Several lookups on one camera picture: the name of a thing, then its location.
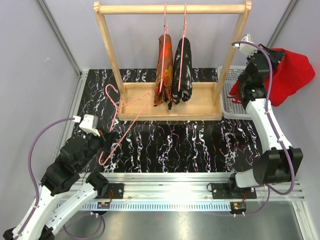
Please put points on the orange camouflage trousers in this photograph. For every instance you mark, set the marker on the orange camouflage trousers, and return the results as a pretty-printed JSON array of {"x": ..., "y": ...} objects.
[{"x": 165, "y": 96}]

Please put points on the white slotted cable duct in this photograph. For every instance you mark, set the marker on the white slotted cable duct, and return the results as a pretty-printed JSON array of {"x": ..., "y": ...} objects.
[{"x": 139, "y": 206}]

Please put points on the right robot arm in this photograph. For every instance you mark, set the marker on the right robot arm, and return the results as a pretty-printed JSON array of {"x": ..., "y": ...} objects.
[{"x": 280, "y": 161}]

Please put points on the aluminium mounting rail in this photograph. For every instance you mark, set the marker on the aluminium mounting rail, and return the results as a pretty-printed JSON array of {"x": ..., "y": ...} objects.
[{"x": 175, "y": 187}]

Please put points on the red trousers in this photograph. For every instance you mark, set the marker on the red trousers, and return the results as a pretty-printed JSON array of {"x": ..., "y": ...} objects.
[{"x": 294, "y": 73}]

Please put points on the wooden clothes rack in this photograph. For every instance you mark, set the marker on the wooden clothes rack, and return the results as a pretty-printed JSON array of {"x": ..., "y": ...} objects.
[{"x": 205, "y": 100}]

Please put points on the black white patterned trousers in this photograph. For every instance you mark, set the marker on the black white patterned trousers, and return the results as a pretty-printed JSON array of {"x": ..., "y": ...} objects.
[{"x": 182, "y": 72}]

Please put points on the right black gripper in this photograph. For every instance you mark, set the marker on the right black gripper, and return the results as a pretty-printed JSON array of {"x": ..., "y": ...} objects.
[{"x": 276, "y": 56}]

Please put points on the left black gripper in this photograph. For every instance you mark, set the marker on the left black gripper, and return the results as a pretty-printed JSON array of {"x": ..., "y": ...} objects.
[{"x": 106, "y": 139}]

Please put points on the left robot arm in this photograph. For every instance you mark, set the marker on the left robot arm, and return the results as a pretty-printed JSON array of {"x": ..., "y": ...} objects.
[{"x": 44, "y": 219}]

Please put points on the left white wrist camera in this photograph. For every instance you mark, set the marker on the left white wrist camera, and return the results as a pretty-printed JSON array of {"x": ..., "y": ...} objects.
[{"x": 88, "y": 123}]

